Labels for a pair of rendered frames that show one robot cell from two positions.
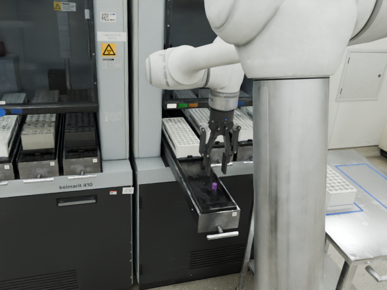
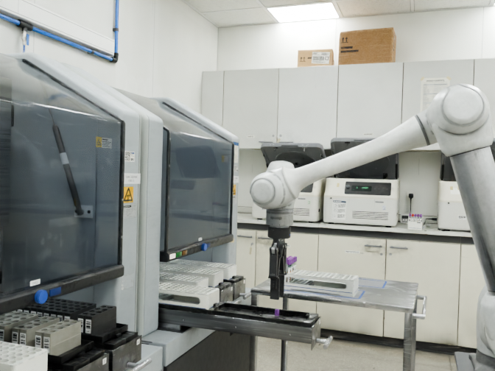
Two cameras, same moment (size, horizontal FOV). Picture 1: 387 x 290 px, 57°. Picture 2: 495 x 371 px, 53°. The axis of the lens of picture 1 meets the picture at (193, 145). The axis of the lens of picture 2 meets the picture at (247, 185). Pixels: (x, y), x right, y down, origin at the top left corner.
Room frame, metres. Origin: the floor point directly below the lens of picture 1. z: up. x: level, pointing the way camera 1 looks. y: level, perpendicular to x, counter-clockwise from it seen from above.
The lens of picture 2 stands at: (0.15, 1.26, 1.26)
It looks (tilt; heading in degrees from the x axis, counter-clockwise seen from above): 1 degrees down; 308
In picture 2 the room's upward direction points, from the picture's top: 2 degrees clockwise
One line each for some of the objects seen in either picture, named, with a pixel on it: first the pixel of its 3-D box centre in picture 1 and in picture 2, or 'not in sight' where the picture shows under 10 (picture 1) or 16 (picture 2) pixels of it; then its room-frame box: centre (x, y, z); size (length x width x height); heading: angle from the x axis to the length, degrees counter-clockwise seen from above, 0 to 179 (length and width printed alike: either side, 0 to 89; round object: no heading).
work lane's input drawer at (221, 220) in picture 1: (190, 168); (222, 317); (1.21, 0.00, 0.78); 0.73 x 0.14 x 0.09; 18
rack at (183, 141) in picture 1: (179, 137); (174, 295); (1.38, 0.06, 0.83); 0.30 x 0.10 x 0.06; 18
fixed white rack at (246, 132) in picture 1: (236, 123); (185, 276); (1.58, -0.20, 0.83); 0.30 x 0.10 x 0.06; 18
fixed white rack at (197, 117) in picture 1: (206, 125); (168, 283); (1.53, -0.05, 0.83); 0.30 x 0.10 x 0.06; 18
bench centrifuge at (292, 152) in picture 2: not in sight; (294, 181); (2.41, -2.34, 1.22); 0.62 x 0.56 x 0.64; 106
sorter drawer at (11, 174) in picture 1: (7, 134); not in sight; (1.39, 0.81, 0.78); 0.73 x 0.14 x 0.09; 18
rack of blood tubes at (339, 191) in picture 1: (316, 176); (317, 282); (1.09, -0.43, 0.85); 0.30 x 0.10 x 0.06; 16
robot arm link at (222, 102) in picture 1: (223, 98); (279, 217); (1.05, -0.08, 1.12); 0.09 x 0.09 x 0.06
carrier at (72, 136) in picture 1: (80, 138); (101, 322); (1.26, 0.44, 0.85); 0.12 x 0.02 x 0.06; 108
